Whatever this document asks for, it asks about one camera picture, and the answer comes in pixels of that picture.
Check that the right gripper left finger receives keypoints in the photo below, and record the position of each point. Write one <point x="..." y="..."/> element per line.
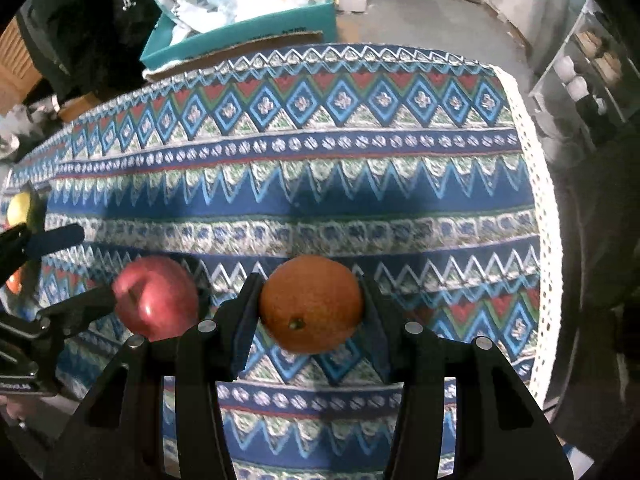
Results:
<point x="119" y="429"/>

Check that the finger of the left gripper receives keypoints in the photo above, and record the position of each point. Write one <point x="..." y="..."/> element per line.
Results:
<point x="47" y="242"/>
<point x="82" y="309"/>

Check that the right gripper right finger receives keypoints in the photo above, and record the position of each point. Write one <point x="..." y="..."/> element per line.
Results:
<point x="501" y="432"/>

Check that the red apple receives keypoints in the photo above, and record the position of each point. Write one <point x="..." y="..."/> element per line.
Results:
<point x="156" y="298"/>

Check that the small orange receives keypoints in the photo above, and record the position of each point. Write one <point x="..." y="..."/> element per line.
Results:
<point x="311" y="304"/>

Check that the left hand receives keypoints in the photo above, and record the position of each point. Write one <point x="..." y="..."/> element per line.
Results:
<point x="17" y="408"/>

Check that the dark glass fruit bowl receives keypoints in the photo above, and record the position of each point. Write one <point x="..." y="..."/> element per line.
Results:
<point x="13" y="243"/>

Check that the yellow pear in bowl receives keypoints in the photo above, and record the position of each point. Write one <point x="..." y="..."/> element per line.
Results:
<point x="19" y="209"/>

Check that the middle orange in bowl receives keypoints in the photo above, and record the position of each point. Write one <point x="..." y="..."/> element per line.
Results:
<point x="15" y="281"/>

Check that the grey clothes pile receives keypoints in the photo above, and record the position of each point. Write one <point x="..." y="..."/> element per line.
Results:
<point x="27" y="126"/>

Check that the wooden drawer box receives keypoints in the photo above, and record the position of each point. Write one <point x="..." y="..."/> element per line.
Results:
<point x="73" y="108"/>

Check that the wooden louvered cabinet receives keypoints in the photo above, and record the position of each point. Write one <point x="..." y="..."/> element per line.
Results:
<point x="18" y="73"/>

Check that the black hanging garment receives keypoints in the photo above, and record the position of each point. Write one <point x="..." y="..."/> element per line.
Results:
<point x="88" y="46"/>

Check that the teal cardboard box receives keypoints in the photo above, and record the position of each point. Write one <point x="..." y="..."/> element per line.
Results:
<point x="316" y="18"/>

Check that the brown cardboard box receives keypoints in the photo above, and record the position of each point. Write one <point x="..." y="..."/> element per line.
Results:
<point x="250" y="47"/>

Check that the blue patterned tablecloth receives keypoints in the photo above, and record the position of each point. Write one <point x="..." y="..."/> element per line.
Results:
<point x="418" y="169"/>

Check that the grey shoe rack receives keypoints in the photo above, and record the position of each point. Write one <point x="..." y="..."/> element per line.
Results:
<point x="588" y="93"/>

